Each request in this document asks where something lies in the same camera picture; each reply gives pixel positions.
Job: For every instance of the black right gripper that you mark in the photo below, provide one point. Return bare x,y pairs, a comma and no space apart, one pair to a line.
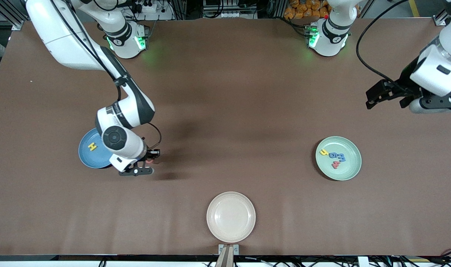
150,153

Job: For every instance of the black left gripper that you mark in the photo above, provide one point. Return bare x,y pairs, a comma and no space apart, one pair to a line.
404,84

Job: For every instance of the pink foam letter Q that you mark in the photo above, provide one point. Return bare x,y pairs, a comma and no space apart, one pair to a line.
150,161

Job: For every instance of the yellow foam uppercase H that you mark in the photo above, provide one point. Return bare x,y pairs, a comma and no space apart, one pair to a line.
93,147

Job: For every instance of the blue foam letter E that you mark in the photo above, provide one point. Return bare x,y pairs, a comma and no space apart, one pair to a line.
342,158

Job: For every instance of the blue foam letter g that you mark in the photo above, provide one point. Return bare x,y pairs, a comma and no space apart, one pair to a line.
333,155

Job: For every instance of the pink foam letter w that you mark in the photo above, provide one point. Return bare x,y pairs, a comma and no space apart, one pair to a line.
336,164

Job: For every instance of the yellow foam lowercase h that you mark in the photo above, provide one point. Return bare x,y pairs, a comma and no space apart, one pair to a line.
324,152

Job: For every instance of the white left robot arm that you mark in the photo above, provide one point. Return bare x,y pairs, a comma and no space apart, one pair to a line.
440,63

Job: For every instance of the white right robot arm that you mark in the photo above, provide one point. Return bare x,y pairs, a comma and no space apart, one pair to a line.
62,37

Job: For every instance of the blue plate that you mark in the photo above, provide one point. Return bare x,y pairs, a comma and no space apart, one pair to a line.
90,157

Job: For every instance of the beige plate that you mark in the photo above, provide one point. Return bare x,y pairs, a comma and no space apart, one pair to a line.
231,217

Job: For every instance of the pale green plate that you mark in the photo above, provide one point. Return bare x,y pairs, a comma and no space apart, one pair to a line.
348,170

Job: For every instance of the aluminium profile bar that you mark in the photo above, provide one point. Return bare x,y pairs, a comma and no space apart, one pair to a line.
438,20

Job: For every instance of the orange fruit pile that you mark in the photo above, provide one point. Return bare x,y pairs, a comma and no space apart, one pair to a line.
303,9

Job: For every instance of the white power strip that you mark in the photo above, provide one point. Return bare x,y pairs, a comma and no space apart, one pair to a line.
155,9

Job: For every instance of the white electronics box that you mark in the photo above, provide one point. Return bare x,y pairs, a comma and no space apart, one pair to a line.
225,14

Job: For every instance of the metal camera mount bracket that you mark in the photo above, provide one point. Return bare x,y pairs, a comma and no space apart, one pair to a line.
228,249

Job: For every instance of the aluminium frame with foot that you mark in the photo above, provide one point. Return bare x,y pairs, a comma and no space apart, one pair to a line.
17,25

